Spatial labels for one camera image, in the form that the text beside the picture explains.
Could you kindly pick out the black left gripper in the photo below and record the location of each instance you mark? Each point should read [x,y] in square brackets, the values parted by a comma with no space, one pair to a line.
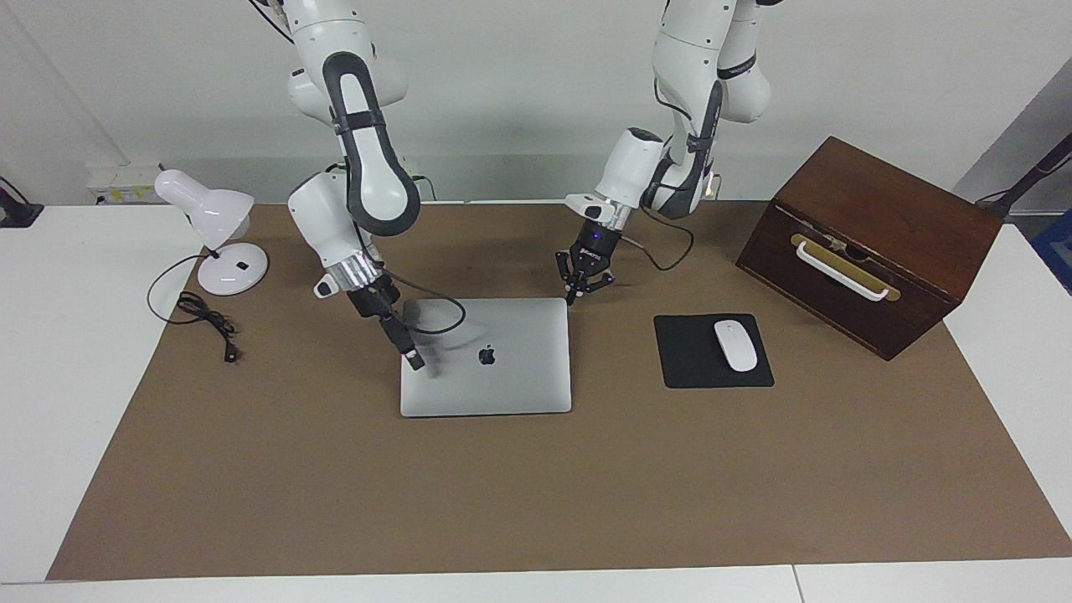
[596,251]

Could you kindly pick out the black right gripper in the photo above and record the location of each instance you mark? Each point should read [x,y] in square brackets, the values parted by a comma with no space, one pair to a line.
[383,306]

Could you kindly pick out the silver Apple laptop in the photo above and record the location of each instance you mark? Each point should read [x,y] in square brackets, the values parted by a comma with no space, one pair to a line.
[519,385]

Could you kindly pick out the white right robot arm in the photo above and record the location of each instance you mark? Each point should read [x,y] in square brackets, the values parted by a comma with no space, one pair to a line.
[368,176]

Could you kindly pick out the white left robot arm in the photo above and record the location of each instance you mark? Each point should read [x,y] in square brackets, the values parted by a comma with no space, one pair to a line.
[687,50]

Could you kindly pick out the black mouse pad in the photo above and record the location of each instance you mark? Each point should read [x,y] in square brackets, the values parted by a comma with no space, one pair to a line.
[687,356]

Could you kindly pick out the white computer mouse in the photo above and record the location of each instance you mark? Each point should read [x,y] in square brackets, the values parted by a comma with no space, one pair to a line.
[735,345]

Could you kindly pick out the brown table mat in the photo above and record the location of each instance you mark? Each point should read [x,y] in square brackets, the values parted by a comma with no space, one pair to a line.
[536,486]

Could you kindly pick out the white desk lamp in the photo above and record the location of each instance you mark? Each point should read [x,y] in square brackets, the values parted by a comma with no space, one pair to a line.
[209,205]

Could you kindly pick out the dark brown wooden box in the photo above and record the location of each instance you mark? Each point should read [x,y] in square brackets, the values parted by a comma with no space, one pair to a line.
[888,218]

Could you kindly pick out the black table clamp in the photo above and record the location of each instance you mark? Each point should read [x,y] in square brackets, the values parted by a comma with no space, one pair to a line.
[17,213]

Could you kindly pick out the black stand pole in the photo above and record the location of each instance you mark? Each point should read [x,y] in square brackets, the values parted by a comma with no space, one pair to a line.
[1038,172]

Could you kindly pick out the blue crate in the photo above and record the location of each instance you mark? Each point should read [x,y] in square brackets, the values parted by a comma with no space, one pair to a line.
[1057,251]

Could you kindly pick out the white wall power strip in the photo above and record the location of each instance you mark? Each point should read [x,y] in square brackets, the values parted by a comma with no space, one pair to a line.
[126,180]

